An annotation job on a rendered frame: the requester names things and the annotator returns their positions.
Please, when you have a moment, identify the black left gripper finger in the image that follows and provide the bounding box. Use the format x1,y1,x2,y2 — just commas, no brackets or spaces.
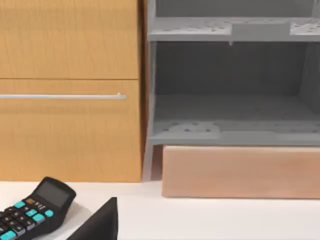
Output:
66,196,119,240

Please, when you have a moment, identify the wooden cupboard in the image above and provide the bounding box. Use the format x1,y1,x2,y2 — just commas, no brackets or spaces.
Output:
0,0,156,183

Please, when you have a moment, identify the wooden drawer front with handle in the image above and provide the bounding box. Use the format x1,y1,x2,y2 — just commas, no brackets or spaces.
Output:
0,78,143,183

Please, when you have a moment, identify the black calculator with cyan keys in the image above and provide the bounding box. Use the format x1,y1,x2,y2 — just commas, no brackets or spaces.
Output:
0,176,77,240

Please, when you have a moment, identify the grey pierced drawer inside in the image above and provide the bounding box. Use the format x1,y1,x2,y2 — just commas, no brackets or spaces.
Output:
146,0,320,181

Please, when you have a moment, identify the long metal handle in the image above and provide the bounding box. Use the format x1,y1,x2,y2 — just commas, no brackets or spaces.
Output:
0,92,128,101

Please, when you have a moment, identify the pale wooden drawer front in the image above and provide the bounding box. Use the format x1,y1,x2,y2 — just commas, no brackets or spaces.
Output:
161,144,320,200

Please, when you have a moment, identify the plain wooden drawer front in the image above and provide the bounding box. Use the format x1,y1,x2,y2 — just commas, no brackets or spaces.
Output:
0,0,140,80

